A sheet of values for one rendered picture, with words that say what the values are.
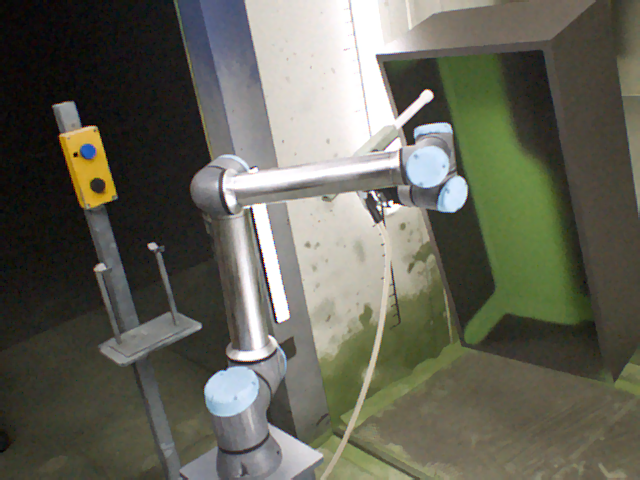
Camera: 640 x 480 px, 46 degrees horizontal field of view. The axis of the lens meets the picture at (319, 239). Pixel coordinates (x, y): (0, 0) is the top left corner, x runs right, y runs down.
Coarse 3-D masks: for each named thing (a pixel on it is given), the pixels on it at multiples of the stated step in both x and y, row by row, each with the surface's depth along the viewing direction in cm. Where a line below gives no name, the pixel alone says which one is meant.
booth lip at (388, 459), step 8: (336, 432) 324; (344, 432) 323; (352, 440) 317; (360, 440) 315; (360, 448) 313; (368, 448) 309; (376, 448) 308; (376, 456) 306; (384, 456) 302; (392, 456) 301; (392, 464) 299; (400, 464) 296; (408, 472) 292; (416, 472) 290
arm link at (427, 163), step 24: (432, 144) 171; (216, 168) 192; (288, 168) 180; (312, 168) 177; (336, 168) 175; (360, 168) 173; (384, 168) 172; (408, 168) 169; (432, 168) 168; (192, 192) 190; (216, 192) 182; (240, 192) 182; (264, 192) 181; (288, 192) 179; (312, 192) 178; (336, 192) 178
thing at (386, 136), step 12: (420, 96) 223; (432, 96) 223; (408, 108) 220; (396, 120) 217; (384, 132) 213; (396, 132) 215; (372, 144) 210; (384, 144) 212; (372, 204) 214; (372, 216) 216
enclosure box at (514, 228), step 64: (576, 0) 215; (384, 64) 239; (448, 64) 263; (512, 64) 246; (576, 64) 205; (512, 128) 261; (576, 128) 209; (512, 192) 277; (576, 192) 215; (448, 256) 277; (512, 256) 295; (576, 256) 274; (512, 320) 293; (576, 320) 281
